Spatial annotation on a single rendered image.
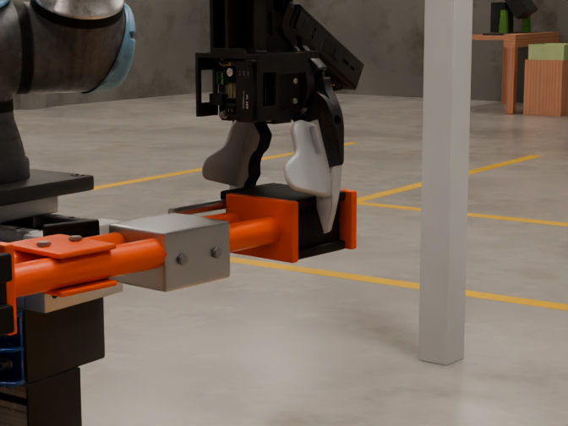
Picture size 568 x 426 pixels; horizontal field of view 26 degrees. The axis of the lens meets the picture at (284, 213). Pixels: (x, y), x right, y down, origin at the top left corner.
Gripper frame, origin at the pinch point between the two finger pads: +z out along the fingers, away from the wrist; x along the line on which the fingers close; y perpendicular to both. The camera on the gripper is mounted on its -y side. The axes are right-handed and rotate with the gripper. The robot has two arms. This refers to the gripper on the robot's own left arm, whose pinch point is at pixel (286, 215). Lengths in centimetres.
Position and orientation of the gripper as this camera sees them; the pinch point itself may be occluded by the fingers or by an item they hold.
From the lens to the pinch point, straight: 104.1
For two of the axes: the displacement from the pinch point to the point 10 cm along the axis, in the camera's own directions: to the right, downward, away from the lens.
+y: -6.6, 1.3, -7.4
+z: 0.0, 9.9, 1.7
